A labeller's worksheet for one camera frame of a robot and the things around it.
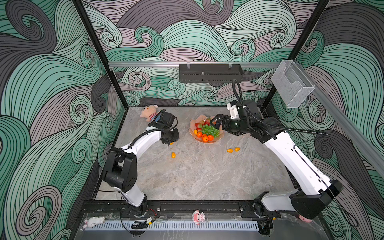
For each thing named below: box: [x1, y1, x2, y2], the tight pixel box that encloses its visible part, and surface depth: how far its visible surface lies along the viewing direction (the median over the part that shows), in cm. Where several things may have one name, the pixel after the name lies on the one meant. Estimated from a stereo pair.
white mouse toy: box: [83, 216, 105, 229], surface depth 70 cm
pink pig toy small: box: [298, 214, 313, 223], surface depth 70 cm
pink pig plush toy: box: [139, 104, 158, 122], surface depth 109 cm
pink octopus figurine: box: [192, 210, 206, 226], surface depth 70 cm
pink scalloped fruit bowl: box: [189, 115, 224, 144], surface depth 100 cm
